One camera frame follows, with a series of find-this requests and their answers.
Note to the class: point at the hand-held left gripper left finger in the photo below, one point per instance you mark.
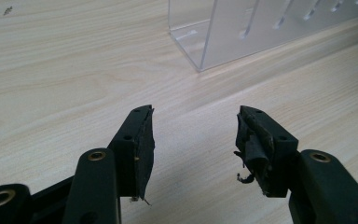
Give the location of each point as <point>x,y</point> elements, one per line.
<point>132,155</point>

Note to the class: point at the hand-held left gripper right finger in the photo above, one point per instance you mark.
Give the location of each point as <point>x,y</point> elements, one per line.
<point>265,155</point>

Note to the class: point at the clear acrylic rack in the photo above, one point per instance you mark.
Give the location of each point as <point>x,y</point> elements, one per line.
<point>254,28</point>

